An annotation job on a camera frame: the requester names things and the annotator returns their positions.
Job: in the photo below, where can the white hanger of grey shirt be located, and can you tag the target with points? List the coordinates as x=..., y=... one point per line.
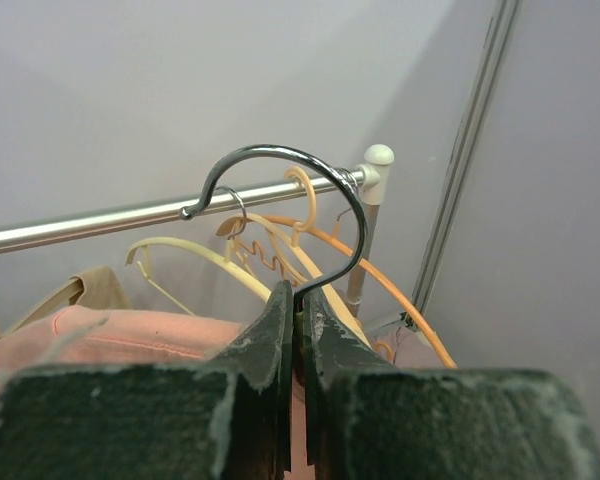
x=139, y=253

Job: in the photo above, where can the beige t shirt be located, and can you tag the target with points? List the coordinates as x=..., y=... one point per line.
x=96, y=288

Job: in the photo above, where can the pink t shirt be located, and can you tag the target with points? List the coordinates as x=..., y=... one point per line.
x=81, y=336

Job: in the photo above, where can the mauve clothes pile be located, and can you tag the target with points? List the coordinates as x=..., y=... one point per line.
x=410, y=349

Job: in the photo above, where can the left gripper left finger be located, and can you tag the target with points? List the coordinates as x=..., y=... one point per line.
x=225, y=418

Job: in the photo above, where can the orange hanger of blue shirt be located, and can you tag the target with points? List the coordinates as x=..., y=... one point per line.
x=428, y=332

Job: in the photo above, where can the metal clothes rack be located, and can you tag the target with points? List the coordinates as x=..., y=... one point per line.
x=370, y=184

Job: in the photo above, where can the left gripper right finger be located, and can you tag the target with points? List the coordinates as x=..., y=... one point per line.
x=368, y=419

